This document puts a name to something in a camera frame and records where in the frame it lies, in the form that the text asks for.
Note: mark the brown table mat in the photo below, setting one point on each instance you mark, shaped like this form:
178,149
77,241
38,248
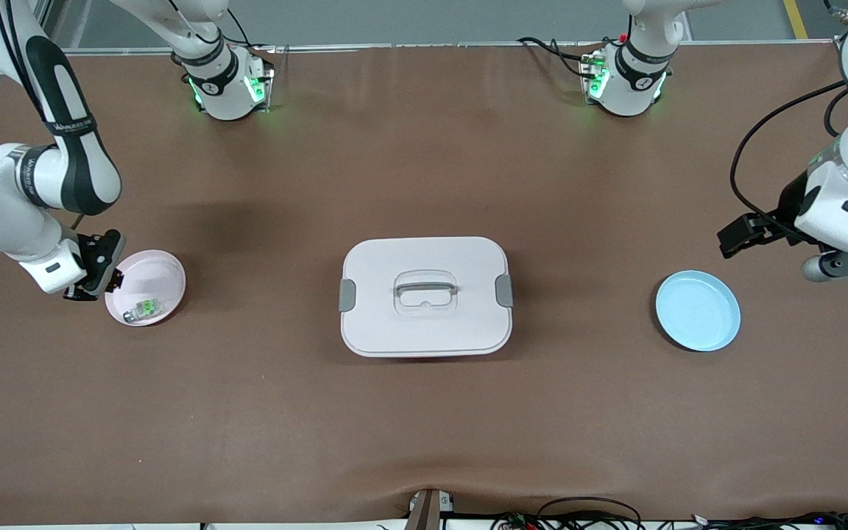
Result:
424,412

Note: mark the pink round plate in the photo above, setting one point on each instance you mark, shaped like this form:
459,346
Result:
159,283

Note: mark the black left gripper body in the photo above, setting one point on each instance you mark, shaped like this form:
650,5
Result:
789,202

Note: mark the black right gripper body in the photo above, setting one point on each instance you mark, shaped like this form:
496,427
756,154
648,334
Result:
92,253

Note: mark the white lidded storage box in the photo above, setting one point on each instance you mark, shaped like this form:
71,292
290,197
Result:
424,331

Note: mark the green and white switch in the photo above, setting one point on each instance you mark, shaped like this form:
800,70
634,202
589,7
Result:
146,309

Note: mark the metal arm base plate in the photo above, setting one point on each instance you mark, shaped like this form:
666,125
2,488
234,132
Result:
587,73
266,81

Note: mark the light blue round plate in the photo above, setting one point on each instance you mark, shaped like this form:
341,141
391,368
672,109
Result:
696,313

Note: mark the aluminium frame post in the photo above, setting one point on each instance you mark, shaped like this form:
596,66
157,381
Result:
840,44
45,22

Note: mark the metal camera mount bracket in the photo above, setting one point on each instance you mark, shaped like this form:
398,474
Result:
428,511

